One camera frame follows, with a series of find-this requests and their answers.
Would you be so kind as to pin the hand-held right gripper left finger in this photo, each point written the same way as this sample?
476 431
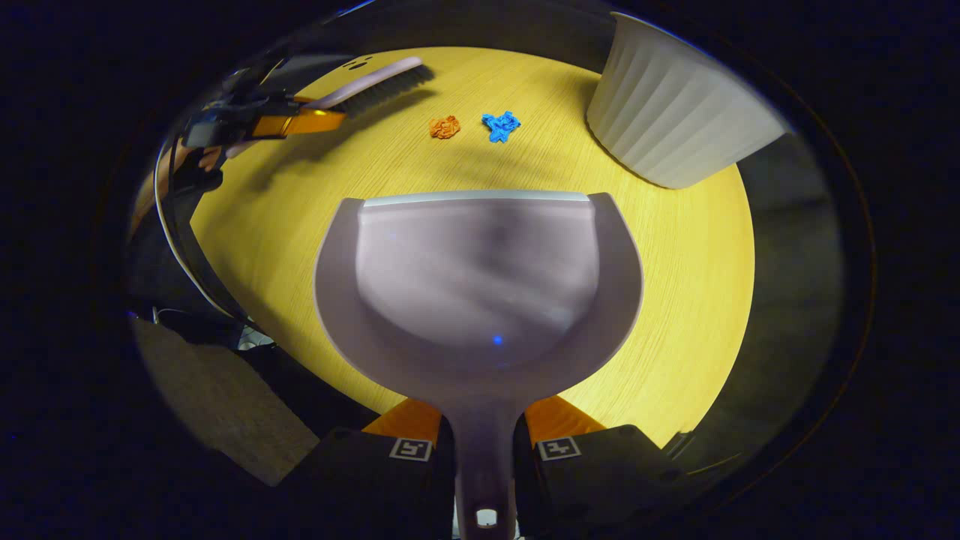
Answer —
360 480

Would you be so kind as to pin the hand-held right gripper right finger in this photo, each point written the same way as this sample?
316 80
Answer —
600 480

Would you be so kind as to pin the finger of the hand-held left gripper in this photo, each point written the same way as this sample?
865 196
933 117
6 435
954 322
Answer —
289 97
300 122

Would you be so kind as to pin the orange paper scrap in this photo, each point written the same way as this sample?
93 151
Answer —
445 127

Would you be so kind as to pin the blue paper scrap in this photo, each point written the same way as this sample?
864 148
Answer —
501 126

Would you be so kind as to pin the lilac dustpan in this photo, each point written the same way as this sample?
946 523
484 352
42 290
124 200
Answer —
480 285

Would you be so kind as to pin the white ribbed garbage bin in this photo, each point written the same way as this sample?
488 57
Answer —
675 112

